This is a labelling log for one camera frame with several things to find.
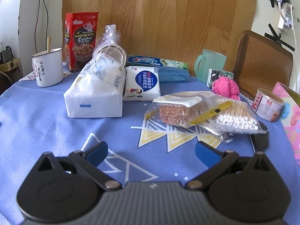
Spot cotton swabs bag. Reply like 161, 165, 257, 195
210, 97, 265, 135

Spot clear tape roll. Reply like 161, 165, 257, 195
250, 121, 269, 152

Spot cake snack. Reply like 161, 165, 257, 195
144, 94, 213, 128

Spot pink fluffy cloth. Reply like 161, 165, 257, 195
212, 76, 241, 101

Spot small patterned tissue pack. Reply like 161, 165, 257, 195
206, 68, 234, 88

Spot small white wet wipes pack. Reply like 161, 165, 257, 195
123, 66, 161, 101

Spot blue pouch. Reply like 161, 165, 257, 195
158, 67, 190, 83

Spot blue patterned tablecloth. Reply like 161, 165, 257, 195
0, 72, 300, 225

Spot large white tissue pack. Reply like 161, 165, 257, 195
64, 53, 126, 118

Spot white tin can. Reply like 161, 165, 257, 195
252, 88, 284, 122

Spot pink macaron tin box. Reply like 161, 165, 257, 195
273, 82, 300, 165

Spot green frosted mug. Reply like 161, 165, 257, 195
194, 49, 226, 83

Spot white enamel mug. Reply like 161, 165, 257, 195
31, 48, 64, 88

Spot brown woven tray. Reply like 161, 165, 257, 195
233, 31, 293, 100

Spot green toothpaste box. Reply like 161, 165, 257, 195
126, 55, 189, 71

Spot plastic cups in bag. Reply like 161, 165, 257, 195
93, 24, 128, 66

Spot red snack box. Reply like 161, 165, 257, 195
64, 12, 98, 72

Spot white power strip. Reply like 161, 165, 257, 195
278, 3, 293, 32

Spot gold spoon handle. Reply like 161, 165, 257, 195
46, 37, 51, 53

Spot black hanging cable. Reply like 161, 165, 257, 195
34, 0, 50, 52

